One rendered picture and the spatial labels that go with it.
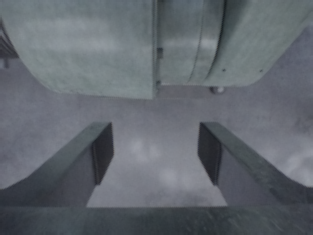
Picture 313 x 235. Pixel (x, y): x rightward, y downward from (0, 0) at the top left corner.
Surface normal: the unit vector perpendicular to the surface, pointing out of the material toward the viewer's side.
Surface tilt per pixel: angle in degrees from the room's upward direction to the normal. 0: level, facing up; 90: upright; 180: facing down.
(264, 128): 0
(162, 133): 0
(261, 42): 48
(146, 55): 28
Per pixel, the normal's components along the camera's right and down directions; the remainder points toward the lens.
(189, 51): 0.01, 0.76
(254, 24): 0.00, 0.90
